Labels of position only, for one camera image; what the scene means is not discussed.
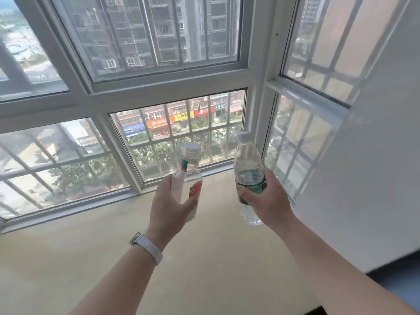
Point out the person's right hand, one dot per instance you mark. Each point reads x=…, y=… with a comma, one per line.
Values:
x=270, y=200

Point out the person's left hand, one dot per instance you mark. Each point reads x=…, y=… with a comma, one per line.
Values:
x=167, y=209

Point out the person's right thumb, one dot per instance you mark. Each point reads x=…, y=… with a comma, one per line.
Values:
x=244, y=194

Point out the person's left thumb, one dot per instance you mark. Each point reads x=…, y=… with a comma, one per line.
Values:
x=192, y=201

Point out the clear glass bottle red label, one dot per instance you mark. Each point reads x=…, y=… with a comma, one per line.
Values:
x=188, y=175

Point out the clear plastic bottle green label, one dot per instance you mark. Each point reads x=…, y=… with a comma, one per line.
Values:
x=247, y=167

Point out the person's right forearm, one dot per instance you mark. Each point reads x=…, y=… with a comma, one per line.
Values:
x=334, y=268

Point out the person's left forearm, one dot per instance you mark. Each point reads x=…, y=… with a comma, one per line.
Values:
x=124, y=278

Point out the white window security grille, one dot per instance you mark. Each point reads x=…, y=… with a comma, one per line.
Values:
x=157, y=150

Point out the white wristband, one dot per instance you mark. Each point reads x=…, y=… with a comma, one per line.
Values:
x=149, y=247

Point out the white sliding window sash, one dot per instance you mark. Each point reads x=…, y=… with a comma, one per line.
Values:
x=167, y=73

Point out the white window frame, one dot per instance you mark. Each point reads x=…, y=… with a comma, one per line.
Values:
x=95, y=101

